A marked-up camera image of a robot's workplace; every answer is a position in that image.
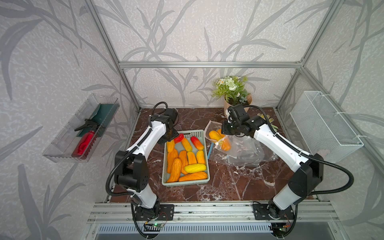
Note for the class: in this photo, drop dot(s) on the black pruning shears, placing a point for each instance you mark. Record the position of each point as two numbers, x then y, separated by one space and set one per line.
88 124

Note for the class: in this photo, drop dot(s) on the white wire mesh basket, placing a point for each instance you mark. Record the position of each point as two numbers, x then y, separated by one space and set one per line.
323 128

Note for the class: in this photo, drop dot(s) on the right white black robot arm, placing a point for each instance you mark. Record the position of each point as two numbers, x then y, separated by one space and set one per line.
308 169

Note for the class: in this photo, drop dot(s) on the stack of clear zip bags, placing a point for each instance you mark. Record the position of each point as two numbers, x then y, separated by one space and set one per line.
252 153

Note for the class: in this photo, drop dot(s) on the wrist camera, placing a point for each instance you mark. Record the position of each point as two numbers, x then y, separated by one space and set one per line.
237 114
166 115

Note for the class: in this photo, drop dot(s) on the red handled brush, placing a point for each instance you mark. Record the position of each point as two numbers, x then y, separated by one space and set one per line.
83 148

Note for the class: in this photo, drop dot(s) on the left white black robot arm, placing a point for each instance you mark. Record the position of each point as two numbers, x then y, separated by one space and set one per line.
130 175

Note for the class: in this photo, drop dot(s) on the potted artificial plant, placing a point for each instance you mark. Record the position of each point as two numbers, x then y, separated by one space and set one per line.
232 89

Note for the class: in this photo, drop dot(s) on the clear plastic wall tray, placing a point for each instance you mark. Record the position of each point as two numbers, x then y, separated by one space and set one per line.
79 138

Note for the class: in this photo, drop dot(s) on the dark green cloth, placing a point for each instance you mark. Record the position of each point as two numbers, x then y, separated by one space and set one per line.
103 115

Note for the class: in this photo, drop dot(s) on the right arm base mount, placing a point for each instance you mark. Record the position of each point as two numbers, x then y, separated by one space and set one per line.
271 212

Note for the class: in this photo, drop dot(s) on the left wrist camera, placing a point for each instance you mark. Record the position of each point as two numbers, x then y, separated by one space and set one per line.
166 115

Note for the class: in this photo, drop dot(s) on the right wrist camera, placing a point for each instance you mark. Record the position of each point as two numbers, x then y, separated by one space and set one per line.
237 114

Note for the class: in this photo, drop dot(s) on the yellow green garden gloves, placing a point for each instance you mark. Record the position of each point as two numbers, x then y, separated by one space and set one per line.
270 120

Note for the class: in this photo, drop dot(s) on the yellow orange mango small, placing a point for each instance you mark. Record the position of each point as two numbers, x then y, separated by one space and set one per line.
214 135

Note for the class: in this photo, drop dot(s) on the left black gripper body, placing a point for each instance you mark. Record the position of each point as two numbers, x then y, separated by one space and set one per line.
169 136

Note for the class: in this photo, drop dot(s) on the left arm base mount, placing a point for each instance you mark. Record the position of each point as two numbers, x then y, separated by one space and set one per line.
162 212

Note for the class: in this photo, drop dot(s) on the red mango top left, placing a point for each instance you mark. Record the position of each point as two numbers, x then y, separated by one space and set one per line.
179 138

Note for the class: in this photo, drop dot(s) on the long orange mango front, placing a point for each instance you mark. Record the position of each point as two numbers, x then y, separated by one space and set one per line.
193 177

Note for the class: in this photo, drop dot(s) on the red orange mango right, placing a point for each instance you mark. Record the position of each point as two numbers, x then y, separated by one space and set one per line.
196 142

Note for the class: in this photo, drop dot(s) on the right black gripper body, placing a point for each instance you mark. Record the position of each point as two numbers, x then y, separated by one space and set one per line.
230 128

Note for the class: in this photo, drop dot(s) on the large orange mango left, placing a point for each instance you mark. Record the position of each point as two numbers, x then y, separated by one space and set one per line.
176 170

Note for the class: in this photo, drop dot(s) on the clear zip-top bag pink zipper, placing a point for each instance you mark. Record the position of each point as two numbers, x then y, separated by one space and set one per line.
214 126

